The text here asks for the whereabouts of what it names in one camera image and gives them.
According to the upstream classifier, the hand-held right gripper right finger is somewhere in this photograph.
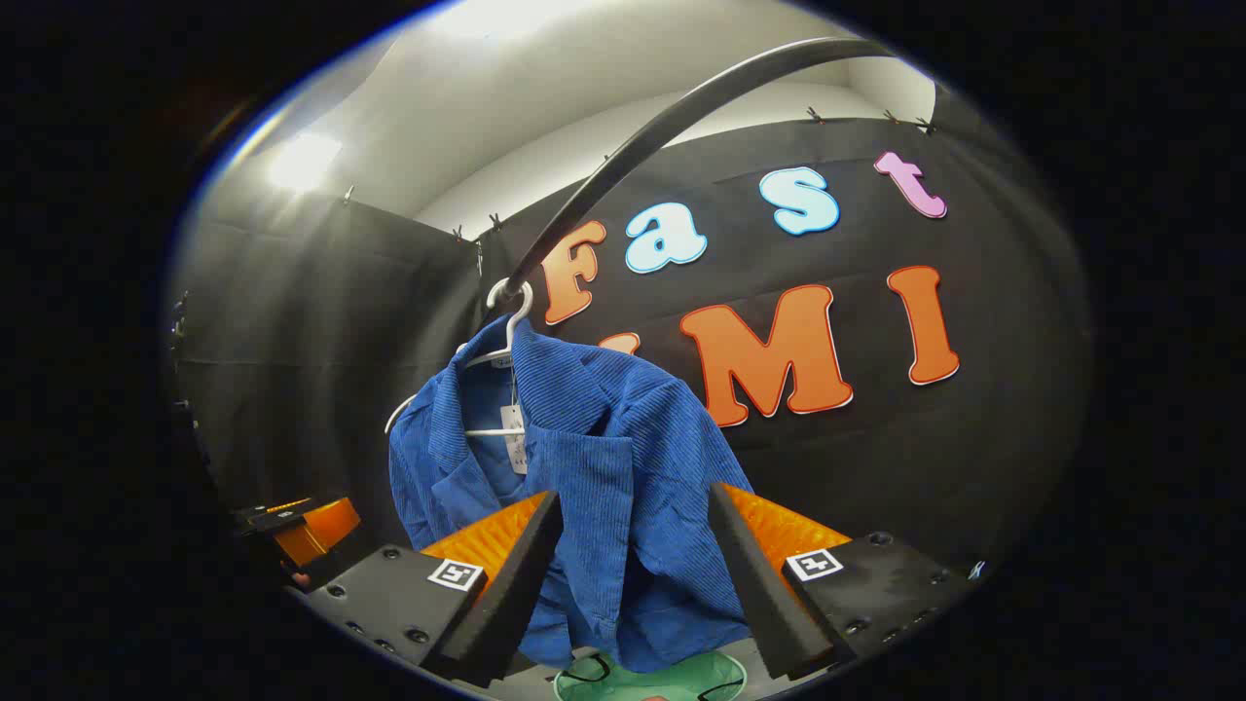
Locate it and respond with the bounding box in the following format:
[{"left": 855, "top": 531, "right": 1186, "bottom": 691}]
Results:
[{"left": 706, "top": 480, "right": 982, "bottom": 683}]

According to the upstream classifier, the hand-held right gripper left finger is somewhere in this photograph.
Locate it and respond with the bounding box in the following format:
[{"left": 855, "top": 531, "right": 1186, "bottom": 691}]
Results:
[{"left": 304, "top": 490, "right": 566, "bottom": 690}]

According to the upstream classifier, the green laundry hamper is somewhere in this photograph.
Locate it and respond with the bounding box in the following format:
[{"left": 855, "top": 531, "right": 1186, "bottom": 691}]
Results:
[{"left": 553, "top": 650, "right": 749, "bottom": 701}]

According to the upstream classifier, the blue corduroy shirt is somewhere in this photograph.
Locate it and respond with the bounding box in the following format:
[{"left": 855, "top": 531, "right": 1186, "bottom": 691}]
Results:
[{"left": 387, "top": 316, "right": 758, "bottom": 675}]

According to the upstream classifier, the white plastic clothes hanger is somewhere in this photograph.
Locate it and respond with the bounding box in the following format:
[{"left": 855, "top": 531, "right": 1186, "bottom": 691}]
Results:
[{"left": 385, "top": 277, "right": 536, "bottom": 439}]

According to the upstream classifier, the black clothes rack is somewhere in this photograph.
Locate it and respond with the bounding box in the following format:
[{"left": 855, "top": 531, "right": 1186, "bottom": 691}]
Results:
[{"left": 501, "top": 37, "right": 897, "bottom": 298}]

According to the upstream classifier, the white paper garment tag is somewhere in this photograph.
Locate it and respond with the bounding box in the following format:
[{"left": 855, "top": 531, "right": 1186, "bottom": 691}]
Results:
[{"left": 500, "top": 404, "right": 530, "bottom": 476}]

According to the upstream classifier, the black backdrop cloth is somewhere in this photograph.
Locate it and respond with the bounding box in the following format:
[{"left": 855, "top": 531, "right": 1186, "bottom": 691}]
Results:
[{"left": 170, "top": 83, "right": 1091, "bottom": 624}]

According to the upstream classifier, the small ceiling light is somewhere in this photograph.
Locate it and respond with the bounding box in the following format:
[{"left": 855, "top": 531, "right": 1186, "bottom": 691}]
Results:
[{"left": 268, "top": 131, "right": 344, "bottom": 193}]

